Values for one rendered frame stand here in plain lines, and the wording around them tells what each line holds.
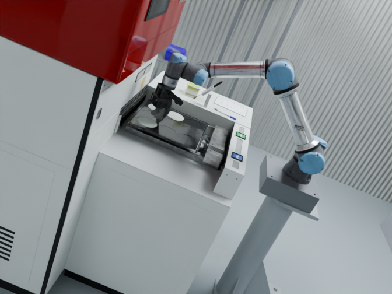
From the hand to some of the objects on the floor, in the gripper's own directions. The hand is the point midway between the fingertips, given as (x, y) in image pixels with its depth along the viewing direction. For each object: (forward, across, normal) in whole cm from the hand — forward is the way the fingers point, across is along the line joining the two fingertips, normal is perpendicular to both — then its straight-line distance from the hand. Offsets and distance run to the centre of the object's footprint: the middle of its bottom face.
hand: (159, 120), depth 198 cm
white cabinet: (+92, +2, +21) cm, 94 cm away
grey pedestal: (+91, +57, +64) cm, 125 cm away
